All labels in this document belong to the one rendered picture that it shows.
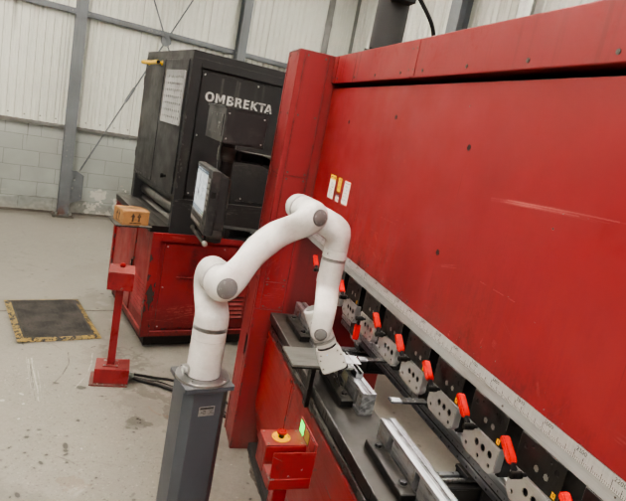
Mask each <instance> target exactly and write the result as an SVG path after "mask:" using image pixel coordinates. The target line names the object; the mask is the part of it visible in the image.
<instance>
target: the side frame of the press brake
mask: <svg viewBox="0 0 626 501"><path fill-rule="evenodd" d="M335 59H336V57H335V56H330V55H326V54H322V53H318V52H314V51H310V50H306V49H302V48H301V49H298V50H294V51H291V52H289V56H288V62H287V68H286V74H285V79H284V85H283V91H282V96H281V102H280V107H279V113H278V118H277V124H276V130H275V135H274V141H273V147H272V153H271V158H270V164H269V170H268V175H267V181H266V187H265V193H264V198H263V204H262V210H261V215H260V221H259V227H258V229H261V228H262V227H263V226H265V225H266V224H268V223H270V222H273V221H275V220H278V219H281V218H284V217H286V216H288V214H287V213H286V210H285V204H286V201H287V200H288V198H289V197H291V196H292V195H294V194H303V195H306V196H308V197H310V198H312V196H313V191H314V185H315V180H316V175H317V170H318V165H319V160H320V154H321V149H322V144H323V139H324V134H325V129H326V123H327V118H328V113H329V108H330V103H331V98H332V92H333V88H347V87H344V86H340V85H336V84H331V79H332V73H333V69H334V64H335ZM314 254H315V255H318V263H319V265H318V268H319V267H320V262H321V257H322V251H321V250H320V249H319V248H318V247H317V246H316V245H314V244H313V243H312V242H311V241H310V240H309V239H308V238H304V239H301V240H298V241H296V242H293V243H291V244H289V245H287V246H285V247H284V248H282V249H281V250H279V251H278V252H277V253H275V254H274V255H273V256H271V257H270V258H269V259H268V260H267V261H266V262H265V263H264V264H263V265H262V266H261V267H260V268H259V269H258V271H257V272H256V273H255V275H254V276H253V278H252V279H251V280H250V282H249V284H248V290H247V295H246V301H245V307H244V313H243V318H242V323H241V329H240V334H239V340H238V346H237V352H236V357H235V368H234V373H233V379H232V383H233V384H234V385H235V389H234V390H233V391H230V396H229V402H228V408H227V413H226V419H225V425H224V427H225V428H226V432H227V437H228V441H229V448H247V446H248V443H249V442H258V437H257V430H256V416H255V399H256V394H257V388H258V383H259V378H260V372H261V367H262V361H263V356H264V351H265V345H266V340H267V335H268V331H269V330H270V325H271V321H270V320H269V319H270V313H271V312H273V313H285V314H294V311H295V306H296V301H298V302H306V303H307V304H308V305H309V306H311V305H314V304H315V294H316V283H317V281H316V279H317V274H318V272H317V271H313V268H315V266H314V264H313V255H314ZM342 314H343V311H342V307H341V306H337V310H336V315H335V320H334V324H333V328H332V329H333V332H334V335H335V338H336V342H338V344H339V345H340V346H344V347H355V345H354V341H353V340H352V339H351V337H350V335H351V334H350V333H349V331H348V330H347V329H346V328H345V327H344V326H343V324H342V323H341V320H342V319H343V318H342Z"/></svg>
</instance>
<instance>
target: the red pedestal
mask: <svg viewBox="0 0 626 501"><path fill-rule="evenodd" d="M134 277H135V265H126V263H124V262H122V263H121V264H117V263H111V264H110V268H109V273H108V281H107V289H109V290H116V291H115V299H114V307H113V315H112V323H111V332H110V340H109V348H108V356H107V358H96V362H95V367H94V371H91V372H90V376H89V381H88V385H89V386H93V387H117V388H127V384H128V376H129V367H130V360H126V359H115V355H116V347H117V339H118V332H119V324H120V316H121V308H122V300H123V292H124V291H131V292H132V291H133V284H134Z"/></svg>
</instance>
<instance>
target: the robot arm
mask: <svg viewBox="0 0 626 501"><path fill-rule="evenodd" d="M285 210H286V213H287V214H288V216H286V217H284V218H281V219H278V220H275V221H273V222H270V223H268V224H266V225H265V226H263V227H262V228H261V229H259V230H258V231H257V232H255V233H254V234H253V235H252V236H251V237H249V238H248V239H247V240H246V241H245V242H244V243H243V245H242V246H241V247H240V249H239V250H238V252H237V253H236V254H235V255H234V257H233V258H232V259H230V260H229V261H228V262H226V261H225V260H223V259H222V258H220V257H218V256H214V255H211V256H207V257H205V258H203V259H202V260H201V261H200V262H199V263H198V265H197V267H196V270H195V275H194V300H195V317H194V323H193V329H192V336H191V342H190V349H189V355H188V362H187V363H186V364H183V365H180V366H179V367H178V368H177V369H176V372H175V376H176V378H177V380H178V381H180V382H181V383H182V384H184V385H187V386H189V387H192V388H197V389H206V390H208V389H217V388H220V387H223V386H224V385H226V384H227V383H228V382H229V379H230V375H229V373H228V372H227V371H226V370H225V369H224V368H222V361H223V355H224V350H225V344H226V339H227V333H228V327H229V320H230V312H229V305H228V301H231V300H233V299H235V298H236V297H237V296H238V295H239V294H240V293H241V292H242V291H243V290H244V289H245V287H246V286H247V285H248V283H249V282H250V280H251V279H252V278H253V276H254V275H255V273H256V272H257V271H258V269H259V268H260V267H261V266H262V265H263V264H264V263H265V262H266V261H267V260H268V259H269V258H270V257H271V256H273V255H274V254H275V253H277V252H278V251H279V250H281V249H282V248H284V247H285V246H287V245H289V244H291V243H293V242H296V241H298V240H301V239H304V238H307V237H310V236H312V235H314V234H316V233H317V234H318V235H320V236H322V237H323V238H324V239H325V244H324V248H323V253H322V258H321V262H320V267H319V272H318V277H317V283H316V294H315V304H314V305H311V306H309V307H307V308H306V309H305V310H304V312H303V313H304V316H305V318H306V321H307V324H308V327H309V330H310V335H311V337H312V339H313V341H314V343H315V344H314V347H316V348H317V349H316V354H317V358H318V362H319V365H320V368H321V371H322V376H330V377H333V378H334V380H335V383H336V385H337V384H338V386H339V387H340V385H341V386H343V385H342V383H343V379H342V377H341V376H342V373H343V371H344V370H345V369H347V368H348V367H349V366H348V364H347V363H346V359H345V357H344V354H343V352H342V349H341V347H340V345H339V344H338V342H336V338H335V335H334V332H333V329H332V328H333V324H334V320H335V315H336V310H337V304H338V293H339V287H340V283H341V279H342V274H343V270H344V266H345V261H346V257H347V253H348V248H349V244H350V239H351V228H350V226H349V224H348V222H347V221H346V220H345V219H344V218H343V217H341V216H340V215H339V214H337V213H335V212H334V211H332V210H330V209H328V208H327V207H325V206H324V205H323V204H322V203H320V202H319V201H317V200H315V199H313V198H310V197H308V196H306V195H303V194H294V195H292V196H291V197H289V198H288V200H287V201H286V204H285ZM336 371H338V373H337V374H338V375H336V374H335V373H334V372H336ZM337 376H338V377H337ZM338 379H339V380H338ZM339 382H340V383H339Z"/></svg>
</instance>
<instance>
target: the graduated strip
mask: <svg viewBox="0 0 626 501"><path fill-rule="evenodd" d="M312 237H314V238H315V239H316V240H317V241H318V242H319V243H321V244H322V245H324V244H325V240H324V239H323V238H322V237H321V236H320V235H318V234H317V233H316V234H314V235H312ZM345 264H346V265H347V266H348V267H349V268H350V269H351V270H353V271H354V272H355V273H356V274H357V275H358V276H360V277H361V278H362V279H363V280H364V281H366V282H367V283H368V284H369V285H370V286H371V287H373V288H374V289H375V290H376V291H377V292H378V293H380V294H381V295H382V296H383V297H384V298H386V299H387V300H388V301H389V302H390V303H391V304H393V305H394V306H395V307H396V308H397V309H398V310H400V311H401V312H402V313H403V314H404V315H406V316H407V317H408V318H409V319H410V320H411V321H413V322H414V323H415V324H416V325H417V326H418V327H420V328H421V329H422V330H423V331H424V332H426V333H427V334H428V335H429V336H430V337H431V338H433V339H434V340H435V341H436V342H437V343H438V344H440V345H441V346H442V347H443V348H444V349H446V350H447V351H448V352H449V353H450V354H451V355H453V356H454V357H455V358H456V359H457V360H458V361H460V362H461V363H462V364H463V365H464V366H466V367H467V368H468V369H469V370H470V371H471V372H473V373H474V374H475V375H476V376H477V377H478V378H480V379H481V380H482V381H483V382H484V383H486V384H487V385H488V386H489V387H490V388H491V389H493V390H494V391H495V392H496V393H497V394H498V395H500V396H501V397H502V398H503V399H504V400H506V401H507V402H508V403H509V404H510V405H511V406H513V407H514V408H515V409H516V410H517V411H518V412H520V413H521V414H522V415H523V416H524V417H526V418H527V419H528V420H529V421H530V422H532V423H533V424H534V425H535V426H536V427H537V428H539V429H540V430H541V431H542V432H543V433H545V434H546V435H547V436H548V437H549V438H550V439H552V440H553V441H554V442H555V443H556V444H557V445H559V446H560V447H561V448H562V449H563V450H565V451H566V452H567V453H568V454H569V455H570V456H572V457H573V458H574V459H575V460H576V461H577V462H579V463H580V464H581V465H582V466H583V467H585V468H586V469H587V470H588V471H589V472H590V473H592V474H593V475H594V476H595V477H596V478H597V479H599V480H600V481H601V482H602V483H603V484H605V485H606V486H607V487H608V488H609V489H610V490H612V491H613V492H614V493H615V494H616V495H617V496H619V497H620V498H621V499H622V500H623V501H626V483H625V482H624V481H623V480H622V479H621V478H619V477H618V476H617V475H616V474H614V473H613V472H612V471H611V470H609V469H608V468H607V467H606V466H604V465H603V464H602V463H601V462H600V461H598V460H597V459H596V458H595V457H593V456H592V455H591V454H590V453H588V452H587V451H586V450H585V449H583V448H582V447H581V446H580V445H578V444H577V443H576V442H575V441H574V440H572V439H571V438H570V437H569V436H567V435H566V434H565V433H564V432H562V431H561V430H560V429H559V428H557V427H556V426H555V425H554V424H553V423H551V422H550V421H549V420H548V419H546V418H545V417H544V416H542V415H541V414H540V413H539V412H537V411H536V410H535V409H534V408H532V407H531V406H530V405H529V404H528V403H526V402H525V401H524V400H523V399H521V398H520V397H519V396H518V395H516V394H515V393H514V392H513V391H511V390H510V389H509V388H508V387H507V386H505V385H504V384H503V383H502V382H500V381H499V380H498V379H497V378H495V377H494V376H493V375H492V374H490V373H489V372H488V371H487V370H485V369H484V368H483V367H482V366H481V365H479V364H478V363H477V362H476V361H474V360H473V359H472V358H471V357H469V356H468V355H467V354H466V353H464V352H463V351H462V350H461V349H460V348H458V347H457V346H456V345H455V344H453V343H452V342H451V341H450V340H448V339H447V338H446V337H445V336H443V335H442V334H441V333H440V332H439V331H437V330H436V329H435V328H434V327H432V326H431V325H430V324H429V323H427V322H426V321H425V320H424V319H422V318H421V317H420V316H419V315H417V314H416V313H415V312H414V311H413V310H411V309H410V308H409V307H408V306H406V305H405V304H404V303H403V302H401V301H400V300H399V299H398V298H396V297H395V296H394V295H393V294H392V293H390V292H389V291H388V290H387V289H385V288H384V287H383V286H382V285H380V284H379V283H378V282H377V281H375V280H374V279H373V278H372V277H370V276H369V275H368V274H367V273H366V272H364V271H363V270H362V269H361V268H359V267H358V266H357V265H356V264H354V263H353V262H352V261H351V260H349V259H348V258H347V257H346V261H345Z"/></svg>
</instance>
